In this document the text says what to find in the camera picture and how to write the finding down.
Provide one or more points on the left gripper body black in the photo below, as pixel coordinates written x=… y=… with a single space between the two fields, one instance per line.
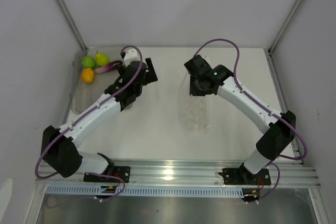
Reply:
x=121 y=70

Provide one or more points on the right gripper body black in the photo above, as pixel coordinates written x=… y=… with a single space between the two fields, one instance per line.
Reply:
x=196 y=89

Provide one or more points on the purple toy eggplant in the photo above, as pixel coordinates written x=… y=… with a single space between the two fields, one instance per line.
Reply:
x=112 y=66

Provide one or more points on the clear zip top bag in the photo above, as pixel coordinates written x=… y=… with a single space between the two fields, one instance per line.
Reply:
x=193 y=111

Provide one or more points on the orange toy lemon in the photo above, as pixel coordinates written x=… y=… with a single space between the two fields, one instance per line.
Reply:
x=88 y=75

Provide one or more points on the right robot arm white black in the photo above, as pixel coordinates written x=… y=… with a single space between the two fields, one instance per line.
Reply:
x=276 y=127

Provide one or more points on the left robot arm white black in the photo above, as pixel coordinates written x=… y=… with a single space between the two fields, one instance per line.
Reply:
x=60 y=145

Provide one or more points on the yellow-green toy pear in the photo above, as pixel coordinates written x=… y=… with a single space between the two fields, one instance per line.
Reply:
x=101 y=59

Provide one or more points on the green toy fruit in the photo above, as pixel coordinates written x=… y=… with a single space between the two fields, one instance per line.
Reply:
x=88 y=62

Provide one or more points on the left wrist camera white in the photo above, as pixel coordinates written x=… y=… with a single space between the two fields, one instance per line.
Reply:
x=129 y=56

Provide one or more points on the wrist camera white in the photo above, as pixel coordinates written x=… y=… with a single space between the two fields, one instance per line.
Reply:
x=207 y=59
x=129 y=56

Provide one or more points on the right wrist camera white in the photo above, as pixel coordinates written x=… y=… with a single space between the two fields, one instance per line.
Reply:
x=207 y=59

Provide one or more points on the left aluminium frame post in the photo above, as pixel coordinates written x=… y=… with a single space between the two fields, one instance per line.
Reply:
x=70 y=23

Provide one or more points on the aluminium frame post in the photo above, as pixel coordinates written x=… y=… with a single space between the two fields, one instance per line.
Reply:
x=291 y=16
x=70 y=23

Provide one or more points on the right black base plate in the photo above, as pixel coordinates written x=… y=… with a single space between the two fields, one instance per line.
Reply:
x=238 y=176

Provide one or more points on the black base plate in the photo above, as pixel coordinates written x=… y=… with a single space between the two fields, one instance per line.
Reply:
x=122 y=172
x=238 y=176

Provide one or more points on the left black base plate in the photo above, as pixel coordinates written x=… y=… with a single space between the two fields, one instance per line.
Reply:
x=122 y=172

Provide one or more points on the slotted white cable duct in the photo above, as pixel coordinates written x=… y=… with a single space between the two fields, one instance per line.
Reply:
x=152 y=191

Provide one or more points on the aluminium mounting rail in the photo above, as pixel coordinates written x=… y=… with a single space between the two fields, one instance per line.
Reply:
x=205 y=173

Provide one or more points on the right aluminium frame post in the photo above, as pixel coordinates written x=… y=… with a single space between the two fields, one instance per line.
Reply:
x=291 y=16

